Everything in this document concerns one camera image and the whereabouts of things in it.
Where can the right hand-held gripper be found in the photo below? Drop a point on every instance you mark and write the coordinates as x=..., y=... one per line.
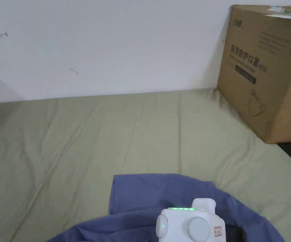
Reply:
x=183, y=229

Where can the blue shirt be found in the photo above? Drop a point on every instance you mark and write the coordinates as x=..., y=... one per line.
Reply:
x=140, y=192

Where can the bed with pale green sheet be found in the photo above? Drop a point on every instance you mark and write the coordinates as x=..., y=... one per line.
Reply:
x=84, y=138

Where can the brown cardboard carton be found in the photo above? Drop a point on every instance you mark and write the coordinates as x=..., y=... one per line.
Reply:
x=258, y=75

